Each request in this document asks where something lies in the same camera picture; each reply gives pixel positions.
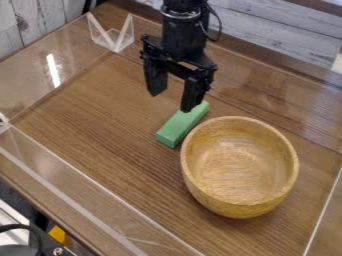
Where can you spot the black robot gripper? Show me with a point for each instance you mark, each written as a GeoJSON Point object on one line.
{"type": "Point", "coordinates": [181, 45]}

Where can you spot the green rectangular block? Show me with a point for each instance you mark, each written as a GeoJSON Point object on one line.
{"type": "Point", "coordinates": [179, 125]}

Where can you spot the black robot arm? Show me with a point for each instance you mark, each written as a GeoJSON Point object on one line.
{"type": "Point", "coordinates": [191, 67]}

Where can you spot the brown wooden bowl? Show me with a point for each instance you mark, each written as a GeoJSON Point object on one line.
{"type": "Point", "coordinates": [239, 166]}

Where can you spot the yellow and black device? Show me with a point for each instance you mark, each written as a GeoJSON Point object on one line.
{"type": "Point", "coordinates": [66, 245]}

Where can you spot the clear acrylic corner bracket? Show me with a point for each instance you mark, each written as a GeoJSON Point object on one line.
{"type": "Point", "coordinates": [115, 40]}

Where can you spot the clear acrylic front wall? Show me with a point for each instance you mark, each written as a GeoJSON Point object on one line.
{"type": "Point", "coordinates": [102, 220]}

